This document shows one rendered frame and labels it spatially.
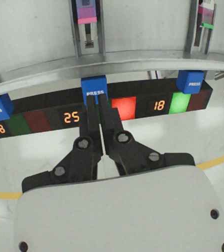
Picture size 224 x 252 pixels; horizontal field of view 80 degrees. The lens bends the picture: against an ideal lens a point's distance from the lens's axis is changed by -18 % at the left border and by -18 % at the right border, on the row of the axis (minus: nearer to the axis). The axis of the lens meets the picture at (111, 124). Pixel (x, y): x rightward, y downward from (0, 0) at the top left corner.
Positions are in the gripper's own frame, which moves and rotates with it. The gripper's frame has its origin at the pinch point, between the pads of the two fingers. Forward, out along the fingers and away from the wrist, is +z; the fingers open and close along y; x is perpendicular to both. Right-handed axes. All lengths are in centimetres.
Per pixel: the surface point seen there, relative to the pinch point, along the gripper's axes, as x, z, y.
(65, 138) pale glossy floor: -56, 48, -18
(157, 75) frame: -19, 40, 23
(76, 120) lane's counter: -5.1, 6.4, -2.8
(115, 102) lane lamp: -3.1, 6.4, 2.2
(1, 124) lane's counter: -3.8, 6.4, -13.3
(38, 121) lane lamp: -4.4, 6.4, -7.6
